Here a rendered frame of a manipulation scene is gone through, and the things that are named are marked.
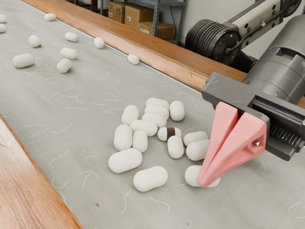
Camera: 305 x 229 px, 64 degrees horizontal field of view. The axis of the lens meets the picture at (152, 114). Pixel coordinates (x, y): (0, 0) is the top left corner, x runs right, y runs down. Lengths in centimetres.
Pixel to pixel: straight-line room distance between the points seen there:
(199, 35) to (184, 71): 30
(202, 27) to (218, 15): 200
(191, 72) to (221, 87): 24
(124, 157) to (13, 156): 10
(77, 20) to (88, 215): 64
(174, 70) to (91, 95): 18
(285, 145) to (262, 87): 6
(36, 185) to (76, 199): 4
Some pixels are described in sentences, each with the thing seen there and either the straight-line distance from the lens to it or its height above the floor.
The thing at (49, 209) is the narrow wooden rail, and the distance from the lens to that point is 22.
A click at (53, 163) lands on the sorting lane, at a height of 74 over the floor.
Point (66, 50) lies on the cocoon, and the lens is 55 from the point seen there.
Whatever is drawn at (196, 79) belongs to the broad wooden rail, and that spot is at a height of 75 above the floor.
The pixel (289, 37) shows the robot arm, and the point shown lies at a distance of 29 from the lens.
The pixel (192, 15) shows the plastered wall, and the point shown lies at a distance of 299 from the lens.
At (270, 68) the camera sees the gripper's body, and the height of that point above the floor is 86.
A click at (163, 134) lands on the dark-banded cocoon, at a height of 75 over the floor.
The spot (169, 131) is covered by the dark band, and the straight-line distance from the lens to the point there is 31.
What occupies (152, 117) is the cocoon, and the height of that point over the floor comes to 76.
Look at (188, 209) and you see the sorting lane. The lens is 25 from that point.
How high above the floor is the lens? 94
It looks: 32 degrees down
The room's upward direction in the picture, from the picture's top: 8 degrees clockwise
